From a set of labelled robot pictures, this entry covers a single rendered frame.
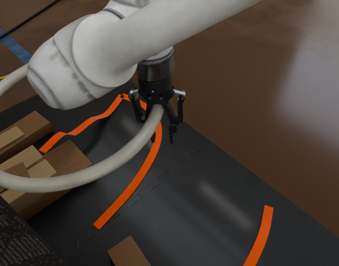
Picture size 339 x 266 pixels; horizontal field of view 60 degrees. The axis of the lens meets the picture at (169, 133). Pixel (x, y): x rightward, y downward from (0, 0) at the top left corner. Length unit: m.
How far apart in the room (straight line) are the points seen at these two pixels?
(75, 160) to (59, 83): 1.28
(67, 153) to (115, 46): 1.40
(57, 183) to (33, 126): 1.36
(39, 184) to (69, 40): 0.32
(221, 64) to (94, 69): 2.09
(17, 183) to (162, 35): 0.44
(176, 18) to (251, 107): 1.81
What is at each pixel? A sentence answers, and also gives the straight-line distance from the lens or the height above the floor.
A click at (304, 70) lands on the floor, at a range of 2.60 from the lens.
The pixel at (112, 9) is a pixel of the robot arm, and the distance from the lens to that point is 0.52.
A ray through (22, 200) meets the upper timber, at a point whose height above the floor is 0.17.
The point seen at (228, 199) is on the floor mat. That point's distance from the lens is 1.63.
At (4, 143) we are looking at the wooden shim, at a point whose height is 0.11.
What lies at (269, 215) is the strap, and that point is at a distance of 1.63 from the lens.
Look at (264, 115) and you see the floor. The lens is 2.10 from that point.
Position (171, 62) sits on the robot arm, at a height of 1.07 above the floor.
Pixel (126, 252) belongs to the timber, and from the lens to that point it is 1.37.
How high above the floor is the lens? 1.42
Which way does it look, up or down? 49 degrees down
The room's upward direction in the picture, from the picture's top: straight up
